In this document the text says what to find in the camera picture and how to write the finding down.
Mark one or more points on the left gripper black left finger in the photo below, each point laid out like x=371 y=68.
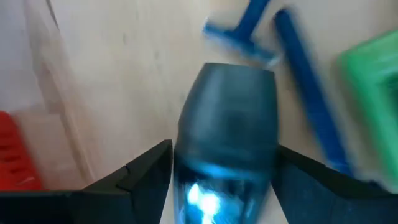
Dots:
x=93 y=205

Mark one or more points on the dark blue translucent cup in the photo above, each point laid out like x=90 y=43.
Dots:
x=227 y=124

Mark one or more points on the red plastic basket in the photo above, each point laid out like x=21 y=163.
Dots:
x=15 y=155

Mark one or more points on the blue disposable razor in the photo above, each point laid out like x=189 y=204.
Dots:
x=245 y=37
x=311 y=93

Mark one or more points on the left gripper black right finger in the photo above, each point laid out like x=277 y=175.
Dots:
x=326 y=199

